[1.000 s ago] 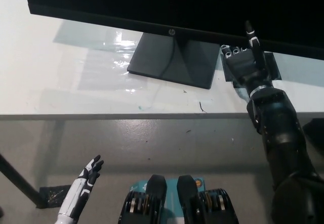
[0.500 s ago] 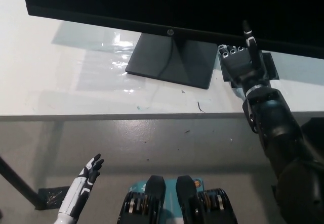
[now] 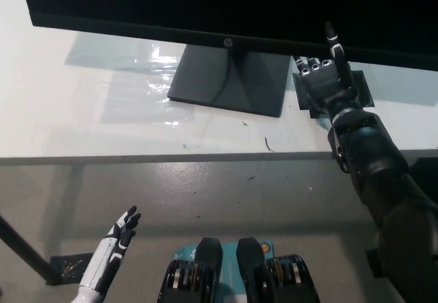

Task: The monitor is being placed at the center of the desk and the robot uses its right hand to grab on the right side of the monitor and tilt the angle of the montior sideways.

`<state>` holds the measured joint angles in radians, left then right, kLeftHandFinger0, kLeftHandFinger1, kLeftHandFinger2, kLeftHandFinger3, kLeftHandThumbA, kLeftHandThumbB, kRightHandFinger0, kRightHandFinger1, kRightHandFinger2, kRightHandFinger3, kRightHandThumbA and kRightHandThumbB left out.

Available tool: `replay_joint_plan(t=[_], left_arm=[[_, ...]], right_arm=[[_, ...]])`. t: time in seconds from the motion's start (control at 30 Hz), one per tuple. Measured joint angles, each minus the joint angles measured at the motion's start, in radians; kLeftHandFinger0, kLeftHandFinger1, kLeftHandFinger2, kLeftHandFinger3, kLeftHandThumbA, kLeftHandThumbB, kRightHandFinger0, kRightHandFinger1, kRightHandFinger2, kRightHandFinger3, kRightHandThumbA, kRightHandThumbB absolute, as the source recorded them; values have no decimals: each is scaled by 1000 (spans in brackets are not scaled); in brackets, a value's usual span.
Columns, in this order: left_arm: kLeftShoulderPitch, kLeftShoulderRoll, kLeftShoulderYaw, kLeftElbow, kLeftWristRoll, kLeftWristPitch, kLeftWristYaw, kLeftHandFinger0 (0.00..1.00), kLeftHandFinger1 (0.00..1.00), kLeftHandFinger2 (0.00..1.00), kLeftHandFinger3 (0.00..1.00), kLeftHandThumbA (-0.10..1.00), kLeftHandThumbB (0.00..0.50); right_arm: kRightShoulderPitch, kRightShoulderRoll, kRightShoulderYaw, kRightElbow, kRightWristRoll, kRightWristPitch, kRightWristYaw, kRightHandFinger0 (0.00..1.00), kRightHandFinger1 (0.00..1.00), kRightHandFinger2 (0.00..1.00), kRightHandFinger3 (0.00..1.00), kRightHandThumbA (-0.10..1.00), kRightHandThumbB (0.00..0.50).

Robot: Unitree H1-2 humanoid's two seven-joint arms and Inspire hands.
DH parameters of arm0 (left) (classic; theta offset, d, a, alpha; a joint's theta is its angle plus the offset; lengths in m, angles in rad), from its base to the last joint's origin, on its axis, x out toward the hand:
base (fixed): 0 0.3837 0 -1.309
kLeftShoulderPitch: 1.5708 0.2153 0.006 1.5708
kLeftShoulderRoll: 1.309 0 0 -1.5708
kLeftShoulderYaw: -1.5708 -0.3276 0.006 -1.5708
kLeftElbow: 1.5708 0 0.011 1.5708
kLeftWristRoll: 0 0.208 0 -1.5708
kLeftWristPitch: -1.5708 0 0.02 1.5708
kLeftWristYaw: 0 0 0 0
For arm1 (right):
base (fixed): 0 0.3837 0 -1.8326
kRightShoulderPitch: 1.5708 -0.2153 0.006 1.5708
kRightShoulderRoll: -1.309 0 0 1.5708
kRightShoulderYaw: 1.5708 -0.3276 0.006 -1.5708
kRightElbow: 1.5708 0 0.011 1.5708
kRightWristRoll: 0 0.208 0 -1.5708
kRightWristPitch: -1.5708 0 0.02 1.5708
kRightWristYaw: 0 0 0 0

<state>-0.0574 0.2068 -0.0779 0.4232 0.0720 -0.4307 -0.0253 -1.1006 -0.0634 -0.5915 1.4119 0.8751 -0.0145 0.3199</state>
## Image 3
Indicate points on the black desk leg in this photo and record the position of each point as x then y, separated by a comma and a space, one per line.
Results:
27, 248

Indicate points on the black tape patch on desk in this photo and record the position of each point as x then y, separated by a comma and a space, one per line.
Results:
363, 89

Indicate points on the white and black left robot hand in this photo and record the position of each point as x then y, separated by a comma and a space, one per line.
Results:
102, 262

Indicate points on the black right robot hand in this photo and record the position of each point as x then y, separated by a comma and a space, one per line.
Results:
325, 84

